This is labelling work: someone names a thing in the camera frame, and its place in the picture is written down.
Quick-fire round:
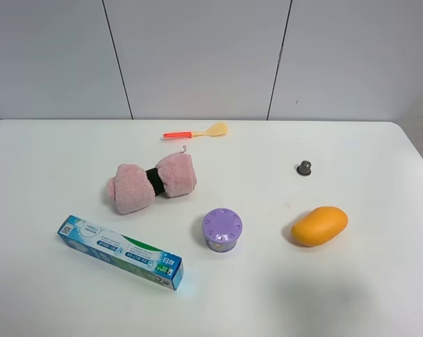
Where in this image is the blue toothpaste box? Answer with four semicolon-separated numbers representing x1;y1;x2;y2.
58;216;183;290

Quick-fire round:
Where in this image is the yellow mango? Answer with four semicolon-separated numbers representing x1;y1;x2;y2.
291;206;349;247

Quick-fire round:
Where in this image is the orange handled yellow spatula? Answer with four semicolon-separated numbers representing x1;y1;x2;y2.
162;122;228;140

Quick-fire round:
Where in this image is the pink rolled towel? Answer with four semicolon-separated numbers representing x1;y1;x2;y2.
105;147;197;214

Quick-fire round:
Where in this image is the purple round container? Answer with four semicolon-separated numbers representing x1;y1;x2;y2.
202;208;243;253

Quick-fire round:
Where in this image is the small grey cap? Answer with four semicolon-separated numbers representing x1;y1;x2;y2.
296;160;311;176

